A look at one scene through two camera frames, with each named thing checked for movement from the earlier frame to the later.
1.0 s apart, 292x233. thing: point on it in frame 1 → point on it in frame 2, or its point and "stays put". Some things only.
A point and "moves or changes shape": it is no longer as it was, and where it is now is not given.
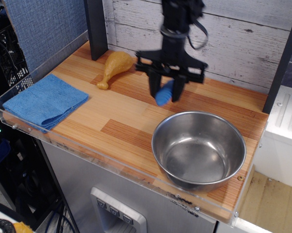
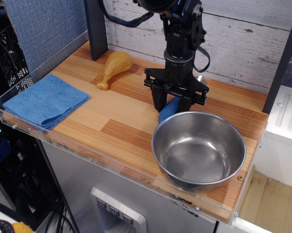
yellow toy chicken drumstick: x=117 y=63 stays put
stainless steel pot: x=198 y=151 stays put
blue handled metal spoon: x=163 y=96 moves or changes shape
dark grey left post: x=96 y=27 stays put
